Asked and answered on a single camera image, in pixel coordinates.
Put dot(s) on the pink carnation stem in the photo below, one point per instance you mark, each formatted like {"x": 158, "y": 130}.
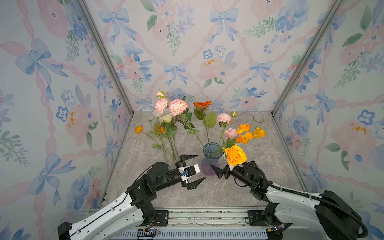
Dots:
{"x": 225, "y": 118}

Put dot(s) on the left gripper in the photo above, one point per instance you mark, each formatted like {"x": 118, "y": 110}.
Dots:
{"x": 192, "y": 185}

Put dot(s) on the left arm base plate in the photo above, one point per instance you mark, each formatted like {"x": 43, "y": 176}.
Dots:
{"x": 157, "y": 218}

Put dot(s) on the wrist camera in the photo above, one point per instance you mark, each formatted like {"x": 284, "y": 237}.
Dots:
{"x": 188, "y": 172}
{"x": 231, "y": 167}

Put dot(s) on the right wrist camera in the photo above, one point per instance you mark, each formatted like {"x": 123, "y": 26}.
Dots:
{"x": 231, "y": 167}

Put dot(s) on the aluminium rail frame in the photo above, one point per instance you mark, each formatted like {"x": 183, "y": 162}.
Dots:
{"x": 215, "y": 224}

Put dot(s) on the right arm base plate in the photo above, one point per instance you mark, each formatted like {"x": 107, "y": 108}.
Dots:
{"x": 257, "y": 218}

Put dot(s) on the left corner aluminium post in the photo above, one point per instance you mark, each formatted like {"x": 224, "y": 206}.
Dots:
{"x": 90, "y": 23}

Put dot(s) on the blue purple glass vase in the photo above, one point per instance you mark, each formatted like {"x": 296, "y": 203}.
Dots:
{"x": 212, "y": 153}

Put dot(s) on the corner aluminium post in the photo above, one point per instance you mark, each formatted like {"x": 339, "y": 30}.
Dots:
{"x": 90, "y": 23}
{"x": 312, "y": 47}

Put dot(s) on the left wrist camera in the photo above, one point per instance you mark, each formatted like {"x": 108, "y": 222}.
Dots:
{"x": 188, "y": 172}

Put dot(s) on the pink rose bunch stem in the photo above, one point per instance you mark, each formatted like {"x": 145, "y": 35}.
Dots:
{"x": 177, "y": 108}

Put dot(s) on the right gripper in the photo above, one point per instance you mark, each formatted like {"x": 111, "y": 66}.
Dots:
{"x": 220, "y": 172}

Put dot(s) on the clear glass jar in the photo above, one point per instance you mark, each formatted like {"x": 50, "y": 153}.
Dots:
{"x": 258, "y": 119}

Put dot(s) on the cream yellow rose stem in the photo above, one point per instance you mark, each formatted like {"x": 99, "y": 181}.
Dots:
{"x": 168, "y": 130}

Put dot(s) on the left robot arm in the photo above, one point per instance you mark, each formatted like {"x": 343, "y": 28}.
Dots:
{"x": 133, "y": 208}

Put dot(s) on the right corner aluminium post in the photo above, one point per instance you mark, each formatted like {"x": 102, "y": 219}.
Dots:
{"x": 312, "y": 47}

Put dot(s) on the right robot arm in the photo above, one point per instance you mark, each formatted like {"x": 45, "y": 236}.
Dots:
{"x": 326, "y": 213}

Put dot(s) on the dark orange gerbera stem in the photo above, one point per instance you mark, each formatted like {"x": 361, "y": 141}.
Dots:
{"x": 202, "y": 112}

